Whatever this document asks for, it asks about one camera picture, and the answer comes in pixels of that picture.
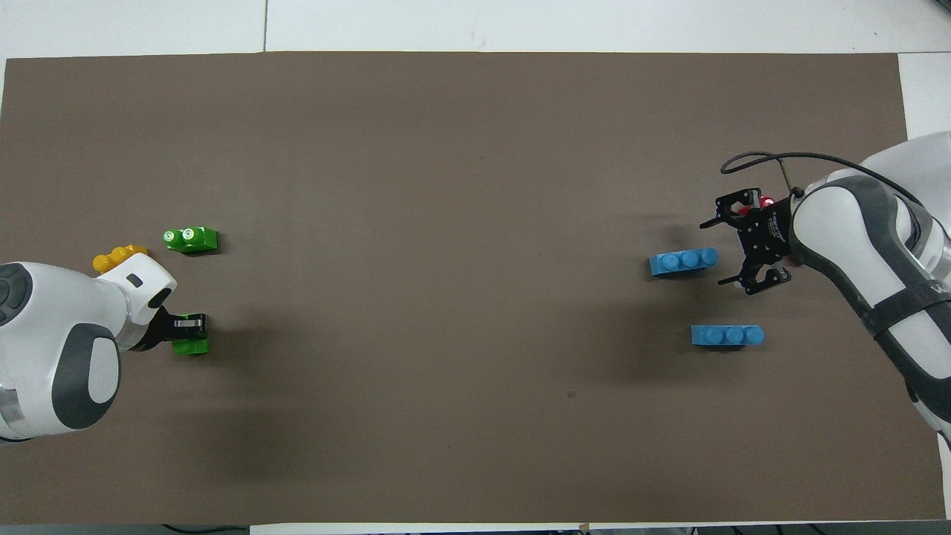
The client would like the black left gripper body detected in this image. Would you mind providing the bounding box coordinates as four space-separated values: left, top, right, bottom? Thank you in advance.
141 306 179 351

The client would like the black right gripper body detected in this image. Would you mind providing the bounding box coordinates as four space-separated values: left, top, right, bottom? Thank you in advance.
734 204 796 270

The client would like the blue three-stud toy brick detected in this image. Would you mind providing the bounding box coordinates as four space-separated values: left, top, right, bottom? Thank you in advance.
691 325 766 348
649 247 720 278

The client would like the red one-stud toy brick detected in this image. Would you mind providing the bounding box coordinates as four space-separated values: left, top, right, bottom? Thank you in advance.
736 195 777 220

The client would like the yellow two-stud toy brick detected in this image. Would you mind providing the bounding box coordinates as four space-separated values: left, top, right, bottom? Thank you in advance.
92 244 149 274

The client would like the brown table mat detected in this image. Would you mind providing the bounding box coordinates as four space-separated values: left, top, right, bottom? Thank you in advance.
0 51 951 525

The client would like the thin black floor cable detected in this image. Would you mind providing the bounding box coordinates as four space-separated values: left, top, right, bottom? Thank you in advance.
160 523 250 535

